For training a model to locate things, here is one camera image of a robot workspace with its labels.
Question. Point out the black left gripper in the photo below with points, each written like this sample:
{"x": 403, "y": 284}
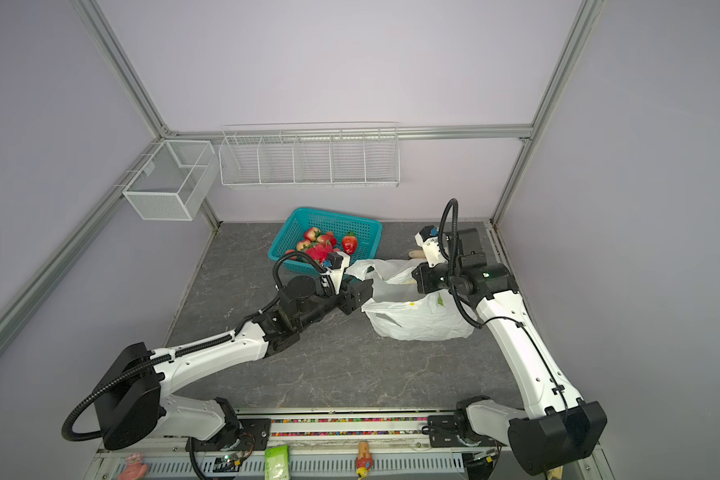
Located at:
{"x": 352, "y": 301}

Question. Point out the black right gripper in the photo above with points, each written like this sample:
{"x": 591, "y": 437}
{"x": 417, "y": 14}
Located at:
{"x": 424, "y": 273}

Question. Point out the white plastic bag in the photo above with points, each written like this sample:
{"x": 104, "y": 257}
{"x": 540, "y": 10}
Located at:
{"x": 397, "y": 310}

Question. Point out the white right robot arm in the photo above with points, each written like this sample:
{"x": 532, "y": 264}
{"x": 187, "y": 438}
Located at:
{"x": 556, "y": 425}

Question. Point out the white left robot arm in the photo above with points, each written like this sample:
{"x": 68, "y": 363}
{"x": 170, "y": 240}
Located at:
{"x": 137, "y": 397}

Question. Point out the red fake strawberry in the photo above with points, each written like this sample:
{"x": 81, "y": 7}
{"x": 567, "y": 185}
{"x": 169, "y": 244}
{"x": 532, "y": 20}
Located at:
{"x": 349, "y": 243}

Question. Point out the teal plastic basket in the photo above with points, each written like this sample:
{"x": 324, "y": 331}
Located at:
{"x": 359, "y": 237}

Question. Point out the small orange toy figure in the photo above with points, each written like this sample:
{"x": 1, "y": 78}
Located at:
{"x": 364, "y": 460}

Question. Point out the green packet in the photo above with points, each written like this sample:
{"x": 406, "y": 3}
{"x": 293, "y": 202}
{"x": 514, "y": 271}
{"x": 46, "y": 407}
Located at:
{"x": 277, "y": 461}

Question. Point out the pink toy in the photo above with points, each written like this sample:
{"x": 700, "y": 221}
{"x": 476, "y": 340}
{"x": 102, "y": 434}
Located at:
{"x": 135, "y": 469}

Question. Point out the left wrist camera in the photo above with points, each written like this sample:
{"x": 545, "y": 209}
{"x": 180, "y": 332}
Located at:
{"x": 336, "y": 263}

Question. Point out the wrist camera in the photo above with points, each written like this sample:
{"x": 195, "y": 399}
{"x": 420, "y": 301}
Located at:
{"x": 336, "y": 263}
{"x": 427, "y": 240}

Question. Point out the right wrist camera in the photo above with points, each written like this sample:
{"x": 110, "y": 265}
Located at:
{"x": 427, "y": 240}

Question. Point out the white wire wall shelf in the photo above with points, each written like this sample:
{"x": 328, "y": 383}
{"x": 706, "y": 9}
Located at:
{"x": 310, "y": 154}

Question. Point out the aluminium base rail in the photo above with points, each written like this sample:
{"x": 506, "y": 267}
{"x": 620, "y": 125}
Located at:
{"x": 325, "y": 446}

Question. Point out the white wire mesh box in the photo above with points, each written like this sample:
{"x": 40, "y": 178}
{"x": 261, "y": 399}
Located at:
{"x": 174, "y": 181}

